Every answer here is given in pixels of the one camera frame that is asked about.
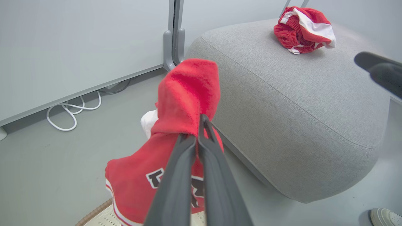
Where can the narrow white partition panel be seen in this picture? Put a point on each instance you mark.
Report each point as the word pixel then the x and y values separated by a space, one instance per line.
pixel 226 15

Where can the thin grey metal bar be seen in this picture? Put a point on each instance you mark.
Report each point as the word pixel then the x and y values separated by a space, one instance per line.
pixel 304 3
pixel 285 7

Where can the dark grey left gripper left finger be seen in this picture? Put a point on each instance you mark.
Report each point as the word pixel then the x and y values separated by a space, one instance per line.
pixel 176 188

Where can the red hoodie with letters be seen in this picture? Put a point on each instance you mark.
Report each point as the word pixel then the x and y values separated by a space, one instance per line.
pixel 185 94

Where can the wide white partition panel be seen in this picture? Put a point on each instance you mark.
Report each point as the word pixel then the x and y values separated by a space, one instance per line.
pixel 78 47

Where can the white sneaker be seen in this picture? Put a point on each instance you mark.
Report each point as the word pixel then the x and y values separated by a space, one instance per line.
pixel 386 218

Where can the red and white shorts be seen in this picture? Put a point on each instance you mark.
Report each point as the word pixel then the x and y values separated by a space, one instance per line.
pixel 292 31

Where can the beige perforated laundry basket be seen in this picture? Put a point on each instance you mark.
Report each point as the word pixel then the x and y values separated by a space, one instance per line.
pixel 103 219

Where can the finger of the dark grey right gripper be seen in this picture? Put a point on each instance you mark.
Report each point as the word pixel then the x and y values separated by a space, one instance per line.
pixel 389 80
pixel 377 61

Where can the grey fabric sofa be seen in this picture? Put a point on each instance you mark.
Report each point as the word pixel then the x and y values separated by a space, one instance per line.
pixel 298 110

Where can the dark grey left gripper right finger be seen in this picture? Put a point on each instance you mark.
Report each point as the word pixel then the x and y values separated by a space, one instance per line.
pixel 216 188

